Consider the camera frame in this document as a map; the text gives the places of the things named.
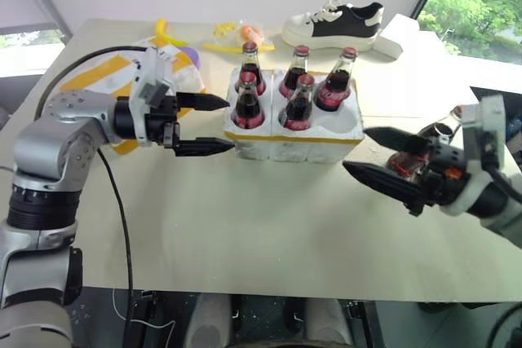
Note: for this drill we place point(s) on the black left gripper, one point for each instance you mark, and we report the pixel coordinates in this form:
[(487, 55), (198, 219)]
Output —
[(157, 126)]

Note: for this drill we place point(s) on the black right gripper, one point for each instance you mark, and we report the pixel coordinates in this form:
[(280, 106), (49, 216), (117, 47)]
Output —
[(444, 168)]

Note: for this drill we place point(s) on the glass cola bottle red cap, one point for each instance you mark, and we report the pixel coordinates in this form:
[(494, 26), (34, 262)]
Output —
[(249, 64), (247, 107), (403, 163), (297, 113), (332, 93), (294, 75)]

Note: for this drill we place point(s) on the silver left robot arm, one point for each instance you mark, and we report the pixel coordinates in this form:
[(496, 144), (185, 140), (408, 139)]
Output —
[(49, 140)]

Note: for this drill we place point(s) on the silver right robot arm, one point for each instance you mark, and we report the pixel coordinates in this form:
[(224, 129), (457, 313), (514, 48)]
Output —
[(507, 221)]

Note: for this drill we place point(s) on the white foam crate yellow tape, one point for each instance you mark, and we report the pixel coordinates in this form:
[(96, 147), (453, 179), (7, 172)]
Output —
[(285, 146)]

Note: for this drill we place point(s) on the white box under sneaker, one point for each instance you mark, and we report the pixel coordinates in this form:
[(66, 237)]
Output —
[(397, 38)]

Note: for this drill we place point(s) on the purple round toy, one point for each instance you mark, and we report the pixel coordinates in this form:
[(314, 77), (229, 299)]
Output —
[(191, 56)]

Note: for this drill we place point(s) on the clear bag of toy food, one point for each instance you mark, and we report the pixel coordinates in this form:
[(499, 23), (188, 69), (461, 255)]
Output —
[(240, 34)]

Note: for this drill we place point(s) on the yellow curved plastic toy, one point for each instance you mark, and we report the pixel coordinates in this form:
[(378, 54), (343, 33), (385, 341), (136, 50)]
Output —
[(163, 32)]

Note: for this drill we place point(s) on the black and white sneaker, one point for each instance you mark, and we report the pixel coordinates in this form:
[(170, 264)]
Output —
[(338, 26)]

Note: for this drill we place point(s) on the white rounded robot leg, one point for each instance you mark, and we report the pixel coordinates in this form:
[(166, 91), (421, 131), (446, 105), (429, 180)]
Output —
[(208, 323), (326, 323)]

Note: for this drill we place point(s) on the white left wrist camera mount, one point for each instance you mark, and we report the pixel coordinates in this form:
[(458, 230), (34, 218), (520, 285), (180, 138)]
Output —
[(147, 75)]

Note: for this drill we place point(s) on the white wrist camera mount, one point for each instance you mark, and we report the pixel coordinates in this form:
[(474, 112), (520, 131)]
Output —
[(493, 120), (147, 75)]

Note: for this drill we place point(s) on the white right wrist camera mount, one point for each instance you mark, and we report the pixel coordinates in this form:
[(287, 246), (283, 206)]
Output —
[(493, 120)]

